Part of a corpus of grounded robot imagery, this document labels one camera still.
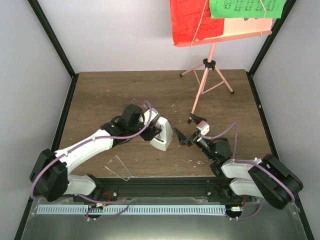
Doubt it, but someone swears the white metronome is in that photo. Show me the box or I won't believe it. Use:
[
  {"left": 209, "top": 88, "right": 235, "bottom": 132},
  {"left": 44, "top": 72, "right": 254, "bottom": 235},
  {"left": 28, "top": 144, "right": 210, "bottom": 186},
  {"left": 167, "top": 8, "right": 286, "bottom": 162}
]
[{"left": 150, "top": 116, "right": 174, "bottom": 151}]

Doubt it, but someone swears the clear plastic metronome cover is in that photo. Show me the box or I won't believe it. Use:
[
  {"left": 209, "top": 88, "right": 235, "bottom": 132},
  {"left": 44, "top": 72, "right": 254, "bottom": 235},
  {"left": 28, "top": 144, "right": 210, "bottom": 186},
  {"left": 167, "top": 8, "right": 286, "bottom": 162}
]
[{"left": 104, "top": 155, "right": 132, "bottom": 182}]

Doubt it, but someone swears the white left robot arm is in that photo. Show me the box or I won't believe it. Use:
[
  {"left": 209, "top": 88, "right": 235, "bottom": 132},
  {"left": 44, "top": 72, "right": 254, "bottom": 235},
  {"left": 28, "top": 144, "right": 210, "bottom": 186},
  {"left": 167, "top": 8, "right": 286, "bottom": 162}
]
[{"left": 29, "top": 104, "right": 172, "bottom": 203}]

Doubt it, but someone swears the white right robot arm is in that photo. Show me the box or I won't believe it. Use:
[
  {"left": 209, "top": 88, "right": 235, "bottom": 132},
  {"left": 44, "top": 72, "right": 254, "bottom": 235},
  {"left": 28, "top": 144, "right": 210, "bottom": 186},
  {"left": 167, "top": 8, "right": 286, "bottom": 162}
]
[{"left": 174, "top": 114, "right": 304, "bottom": 210}]

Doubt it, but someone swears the pink folding music stand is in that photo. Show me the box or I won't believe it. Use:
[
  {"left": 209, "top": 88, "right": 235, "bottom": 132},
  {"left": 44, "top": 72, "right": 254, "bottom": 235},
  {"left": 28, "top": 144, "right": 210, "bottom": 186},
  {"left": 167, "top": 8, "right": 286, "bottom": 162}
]
[{"left": 172, "top": 18, "right": 273, "bottom": 114}]

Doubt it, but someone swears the red sheet music page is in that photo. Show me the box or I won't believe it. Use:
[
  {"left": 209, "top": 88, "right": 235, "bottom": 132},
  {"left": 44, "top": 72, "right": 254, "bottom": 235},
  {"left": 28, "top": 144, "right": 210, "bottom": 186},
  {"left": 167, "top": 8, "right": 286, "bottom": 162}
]
[{"left": 169, "top": 0, "right": 225, "bottom": 47}]

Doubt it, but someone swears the green sheet music page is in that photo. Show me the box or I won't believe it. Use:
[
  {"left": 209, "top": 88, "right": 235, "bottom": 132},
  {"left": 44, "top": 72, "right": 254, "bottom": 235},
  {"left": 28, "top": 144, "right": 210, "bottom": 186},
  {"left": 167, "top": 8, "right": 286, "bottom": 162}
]
[{"left": 209, "top": 0, "right": 286, "bottom": 19}]

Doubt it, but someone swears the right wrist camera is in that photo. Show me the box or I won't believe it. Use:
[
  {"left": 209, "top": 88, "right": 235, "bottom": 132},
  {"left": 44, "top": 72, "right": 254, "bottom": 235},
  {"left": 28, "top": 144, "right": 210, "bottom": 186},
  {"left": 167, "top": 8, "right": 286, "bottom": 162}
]
[{"left": 196, "top": 120, "right": 210, "bottom": 136}]

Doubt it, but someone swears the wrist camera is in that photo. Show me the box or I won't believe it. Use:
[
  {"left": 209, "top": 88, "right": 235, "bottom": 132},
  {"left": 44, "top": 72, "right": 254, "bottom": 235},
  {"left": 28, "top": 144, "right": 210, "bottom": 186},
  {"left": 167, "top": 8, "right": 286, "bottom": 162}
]
[
  {"left": 196, "top": 120, "right": 210, "bottom": 136},
  {"left": 139, "top": 108, "right": 160, "bottom": 126}
]

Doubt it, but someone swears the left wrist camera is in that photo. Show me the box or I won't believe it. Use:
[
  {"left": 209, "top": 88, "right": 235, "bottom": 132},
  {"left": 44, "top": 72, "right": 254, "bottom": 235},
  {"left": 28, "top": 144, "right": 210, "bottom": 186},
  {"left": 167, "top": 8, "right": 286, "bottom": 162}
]
[{"left": 139, "top": 108, "right": 160, "bottom": 126}]

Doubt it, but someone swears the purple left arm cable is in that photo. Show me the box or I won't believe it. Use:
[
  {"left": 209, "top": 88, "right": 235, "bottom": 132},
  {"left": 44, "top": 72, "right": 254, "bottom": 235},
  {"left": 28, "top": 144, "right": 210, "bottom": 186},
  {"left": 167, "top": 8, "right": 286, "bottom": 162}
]
[{"left": 29, "top": 100, "right": 153, "bottom": 223}]

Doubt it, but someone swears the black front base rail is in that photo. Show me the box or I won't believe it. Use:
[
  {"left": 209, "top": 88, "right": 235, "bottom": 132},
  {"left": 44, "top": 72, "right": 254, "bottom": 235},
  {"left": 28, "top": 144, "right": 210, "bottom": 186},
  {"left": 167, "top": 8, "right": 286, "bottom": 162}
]
[{"left": 90, "top": 176, "right": 253, "bottom": 205}]

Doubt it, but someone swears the black right frame rail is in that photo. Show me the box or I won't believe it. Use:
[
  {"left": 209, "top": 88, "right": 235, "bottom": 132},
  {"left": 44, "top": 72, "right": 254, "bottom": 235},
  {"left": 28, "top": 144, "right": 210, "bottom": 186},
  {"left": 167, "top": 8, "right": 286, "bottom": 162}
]
[{"left": 246, "top": 72, "right": 279, "bottom": 159}]

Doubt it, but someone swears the black frame rail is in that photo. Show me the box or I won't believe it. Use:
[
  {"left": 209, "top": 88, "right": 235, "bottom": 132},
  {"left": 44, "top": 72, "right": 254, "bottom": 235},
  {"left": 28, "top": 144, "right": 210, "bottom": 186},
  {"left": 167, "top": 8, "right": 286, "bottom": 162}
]
[
  {"left": 51, "top": 73, "right": 79, "bottom": 151},
  {"left": 246, "top": 72, "right": 279, "bottom": 159}
]

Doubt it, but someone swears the black left frame rail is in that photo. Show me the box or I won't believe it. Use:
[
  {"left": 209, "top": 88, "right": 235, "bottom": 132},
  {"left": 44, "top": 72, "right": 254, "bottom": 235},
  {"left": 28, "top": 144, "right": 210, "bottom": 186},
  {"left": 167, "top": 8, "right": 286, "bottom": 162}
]
[{"left": 51, "top": 73, "right": 79, "bottom": 151}]

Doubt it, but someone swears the light blue slotted cable duct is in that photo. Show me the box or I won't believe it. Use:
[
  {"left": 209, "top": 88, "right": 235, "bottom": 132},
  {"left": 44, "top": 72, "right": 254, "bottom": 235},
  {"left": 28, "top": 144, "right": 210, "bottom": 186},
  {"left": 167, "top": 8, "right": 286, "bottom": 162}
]
[{"left": 36, "top": 204, "right": 226, "bottom": 216}]

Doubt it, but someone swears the black back right frame post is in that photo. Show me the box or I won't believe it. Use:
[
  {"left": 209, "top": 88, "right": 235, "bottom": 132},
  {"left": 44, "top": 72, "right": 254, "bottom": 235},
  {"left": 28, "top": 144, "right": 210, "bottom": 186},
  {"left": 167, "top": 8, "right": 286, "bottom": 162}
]
[{"left": 248, "top": 0, "right": 297, "bottom": 76}]

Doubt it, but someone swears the black frame post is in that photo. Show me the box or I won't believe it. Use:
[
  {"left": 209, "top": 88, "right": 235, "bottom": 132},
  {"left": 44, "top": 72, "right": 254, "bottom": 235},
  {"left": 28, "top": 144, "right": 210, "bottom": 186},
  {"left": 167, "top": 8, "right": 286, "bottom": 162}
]
[
  {"left": 27, "top": 0, "right": 77, "bottom": 79},
  {"left": 248, "top": 0, "right": 297, "bottom": 76}
]

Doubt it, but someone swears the black back left frame post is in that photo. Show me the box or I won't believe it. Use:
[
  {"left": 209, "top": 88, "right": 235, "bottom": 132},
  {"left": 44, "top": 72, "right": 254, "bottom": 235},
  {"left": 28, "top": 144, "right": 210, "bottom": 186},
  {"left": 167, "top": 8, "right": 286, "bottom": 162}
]
[{"left": 27, "top": 0, "right": 77, "bottom": 79}]

